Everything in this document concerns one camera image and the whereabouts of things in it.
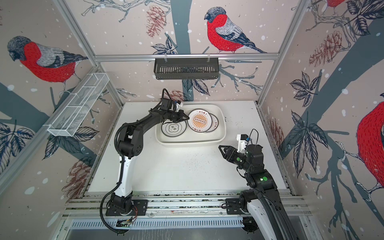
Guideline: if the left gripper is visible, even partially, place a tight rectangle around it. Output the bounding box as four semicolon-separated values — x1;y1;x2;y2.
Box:
167;110;190;123

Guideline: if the white clover plate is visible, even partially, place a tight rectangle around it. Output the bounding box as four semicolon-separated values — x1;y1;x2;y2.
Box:
161;121;187;138

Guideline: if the orange sunburst plate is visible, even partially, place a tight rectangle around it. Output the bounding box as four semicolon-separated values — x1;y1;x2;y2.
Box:
207;113;219;133
187;109;213;133

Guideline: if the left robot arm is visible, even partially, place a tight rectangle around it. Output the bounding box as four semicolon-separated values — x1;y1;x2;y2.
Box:
103;98;189;216

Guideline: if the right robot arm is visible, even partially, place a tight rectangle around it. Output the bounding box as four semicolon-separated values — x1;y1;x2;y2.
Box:
219;145;299;240

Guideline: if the white plastic bin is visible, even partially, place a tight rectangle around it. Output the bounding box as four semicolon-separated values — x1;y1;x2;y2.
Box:
155;104;227;147

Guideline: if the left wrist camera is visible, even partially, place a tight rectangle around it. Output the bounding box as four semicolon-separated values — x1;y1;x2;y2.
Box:
173;101;184;112

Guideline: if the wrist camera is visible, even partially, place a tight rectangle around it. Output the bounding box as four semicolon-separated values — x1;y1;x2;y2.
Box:
236;134;250;153
173;101;184;112

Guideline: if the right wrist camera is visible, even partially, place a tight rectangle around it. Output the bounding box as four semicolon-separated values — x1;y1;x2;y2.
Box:
236;134;250;153

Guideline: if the black hanging wire basket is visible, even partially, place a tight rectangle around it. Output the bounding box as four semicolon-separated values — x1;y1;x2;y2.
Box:
154;58;219;80

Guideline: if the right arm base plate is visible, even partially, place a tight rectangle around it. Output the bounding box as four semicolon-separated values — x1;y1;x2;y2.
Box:
225;198;249;215

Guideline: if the black corrugated cable conduit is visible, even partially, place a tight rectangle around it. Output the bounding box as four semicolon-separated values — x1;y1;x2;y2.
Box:
99;88;172;235

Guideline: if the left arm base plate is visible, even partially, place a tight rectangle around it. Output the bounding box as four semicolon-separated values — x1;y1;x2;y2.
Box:
106;200;149;217

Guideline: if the horizontal aluminium rail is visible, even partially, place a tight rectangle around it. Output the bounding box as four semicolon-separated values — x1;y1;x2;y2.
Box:
94;53;280;63

